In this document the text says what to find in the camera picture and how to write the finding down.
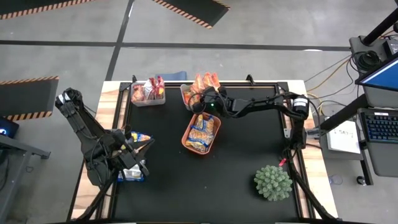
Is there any green artificial plant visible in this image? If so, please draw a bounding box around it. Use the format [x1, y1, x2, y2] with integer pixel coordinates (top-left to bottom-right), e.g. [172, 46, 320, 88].
[253, 164, 294, 202]

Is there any grey plastic bin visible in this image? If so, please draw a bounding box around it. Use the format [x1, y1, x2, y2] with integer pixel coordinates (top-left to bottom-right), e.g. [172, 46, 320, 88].
[130, 81, 167, 108]

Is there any grey box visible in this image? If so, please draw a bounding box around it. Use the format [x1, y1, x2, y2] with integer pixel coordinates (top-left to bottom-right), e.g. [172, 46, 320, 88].
[320, 114, 365, 161]

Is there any black hazard-striped floor mat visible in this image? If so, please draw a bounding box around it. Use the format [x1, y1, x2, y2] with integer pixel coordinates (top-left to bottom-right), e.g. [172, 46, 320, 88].
[0, 0, 93, 20]
[0, 75, 60, 121]
[151, 0, 231, 30]

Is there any grey cart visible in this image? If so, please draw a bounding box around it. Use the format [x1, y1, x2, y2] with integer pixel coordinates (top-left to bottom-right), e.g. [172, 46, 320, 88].
[0, 133, 51, 223]

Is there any grey keyboard tray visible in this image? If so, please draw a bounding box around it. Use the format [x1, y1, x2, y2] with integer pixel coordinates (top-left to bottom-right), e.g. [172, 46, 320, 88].
[357, 107, 398, 178]

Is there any coiled black cable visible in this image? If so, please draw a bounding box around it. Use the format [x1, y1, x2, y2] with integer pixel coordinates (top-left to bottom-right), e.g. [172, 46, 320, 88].
[353, 49, 382, 74]

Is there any blue padded seat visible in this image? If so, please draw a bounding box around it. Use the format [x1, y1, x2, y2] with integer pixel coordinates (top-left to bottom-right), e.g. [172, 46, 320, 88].
[154, 71, 188, 82]

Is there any grey stand base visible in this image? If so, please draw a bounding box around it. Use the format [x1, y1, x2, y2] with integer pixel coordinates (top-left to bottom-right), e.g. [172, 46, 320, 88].
[349, 35, 398, 63]

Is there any white plastic bin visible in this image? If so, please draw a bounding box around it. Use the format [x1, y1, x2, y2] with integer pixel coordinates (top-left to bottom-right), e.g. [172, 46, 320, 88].
[180, 82, 218, 111]

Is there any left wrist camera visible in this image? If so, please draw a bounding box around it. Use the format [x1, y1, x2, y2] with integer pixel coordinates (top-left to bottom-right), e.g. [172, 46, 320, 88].
[112, 129, 129, 144]

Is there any black device with blue light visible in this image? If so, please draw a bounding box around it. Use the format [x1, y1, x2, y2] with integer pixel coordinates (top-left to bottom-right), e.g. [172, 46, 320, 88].
[0, 116, 20, 139]

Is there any black backlit keyboard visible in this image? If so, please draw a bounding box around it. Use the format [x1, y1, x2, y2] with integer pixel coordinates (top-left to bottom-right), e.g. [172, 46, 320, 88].
[362, 111, 398, 143]

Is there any white paper sheet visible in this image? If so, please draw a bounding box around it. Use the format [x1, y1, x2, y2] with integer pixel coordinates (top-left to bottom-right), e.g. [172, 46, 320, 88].
[326, 120, 362, 155]

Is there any black desk leg bar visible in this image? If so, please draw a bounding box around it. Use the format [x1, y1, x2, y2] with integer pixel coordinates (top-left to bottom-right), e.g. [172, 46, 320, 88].
[320, 93, 371, 131]

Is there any blue Maruchan ramen pack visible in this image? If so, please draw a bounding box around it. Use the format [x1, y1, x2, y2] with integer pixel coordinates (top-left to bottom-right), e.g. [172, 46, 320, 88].
[185, 126, 214, 153]
[129, 131, 152, 143]
[195, 114, 216, 133]

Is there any yellow floor cable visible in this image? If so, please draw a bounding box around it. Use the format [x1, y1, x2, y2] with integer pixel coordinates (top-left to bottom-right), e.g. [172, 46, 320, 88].
[306, 58, 352, 93]

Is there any red Maruchan ramen pack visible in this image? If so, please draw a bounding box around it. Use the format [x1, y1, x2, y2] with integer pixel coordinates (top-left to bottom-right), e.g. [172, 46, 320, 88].
[131, 83, 146, 103]
[143, 77, 158, 100]
[154, 75, 165, 97]

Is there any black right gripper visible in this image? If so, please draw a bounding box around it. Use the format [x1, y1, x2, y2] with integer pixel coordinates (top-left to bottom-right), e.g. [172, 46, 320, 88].
[192, 86, 238, 118]

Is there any black stand pole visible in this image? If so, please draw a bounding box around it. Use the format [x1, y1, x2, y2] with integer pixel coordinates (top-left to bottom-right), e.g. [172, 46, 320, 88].
[362, 7, 398, 47]

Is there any orange plastic bin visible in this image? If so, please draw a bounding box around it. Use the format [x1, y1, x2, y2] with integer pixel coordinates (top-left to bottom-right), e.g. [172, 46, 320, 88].
[181, 111, 222, 156]

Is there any monitor with blue screen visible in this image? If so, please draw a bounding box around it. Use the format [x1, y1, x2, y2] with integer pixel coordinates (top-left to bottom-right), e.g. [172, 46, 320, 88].
[355, 57, 398, 93]

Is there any silver-faced blue ramen pack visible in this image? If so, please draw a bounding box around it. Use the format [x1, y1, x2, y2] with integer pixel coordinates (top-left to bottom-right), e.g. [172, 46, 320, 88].
[117, 160, 146, 182]

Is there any black metal rig frame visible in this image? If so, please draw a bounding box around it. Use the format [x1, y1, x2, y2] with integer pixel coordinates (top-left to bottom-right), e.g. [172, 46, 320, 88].
[72, 74, 338, 224]

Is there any black table mat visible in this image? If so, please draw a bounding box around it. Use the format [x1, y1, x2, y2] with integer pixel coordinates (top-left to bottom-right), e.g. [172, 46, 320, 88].
[115, 86, 300, 220]

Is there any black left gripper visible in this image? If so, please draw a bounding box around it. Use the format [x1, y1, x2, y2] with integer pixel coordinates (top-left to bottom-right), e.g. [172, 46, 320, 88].
[118, 138, 155, 177]

